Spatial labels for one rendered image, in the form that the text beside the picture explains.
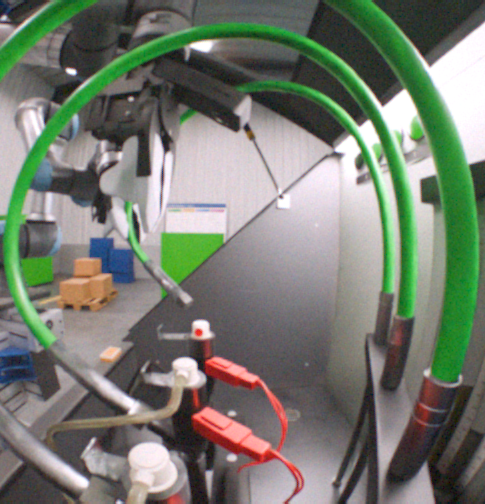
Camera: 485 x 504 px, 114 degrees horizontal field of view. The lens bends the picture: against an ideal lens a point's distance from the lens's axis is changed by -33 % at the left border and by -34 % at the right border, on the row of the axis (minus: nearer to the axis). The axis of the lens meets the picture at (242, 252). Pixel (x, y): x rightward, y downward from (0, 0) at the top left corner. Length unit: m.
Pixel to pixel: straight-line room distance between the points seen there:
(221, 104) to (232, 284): 0.40
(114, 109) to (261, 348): 0.55
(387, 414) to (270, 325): 0.44
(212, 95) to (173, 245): 3.38
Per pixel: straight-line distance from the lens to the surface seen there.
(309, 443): 0.52
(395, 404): 0.20
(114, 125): 0.24
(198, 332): 0.23
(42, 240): 0.89
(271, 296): 0.56
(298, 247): 0.55
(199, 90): 0.25
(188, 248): 3.55
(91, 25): 0.39
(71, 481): 0.16
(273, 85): 0.34
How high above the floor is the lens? 1.21
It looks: 3 degrees down
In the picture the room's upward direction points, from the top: 1 degrees clockwise
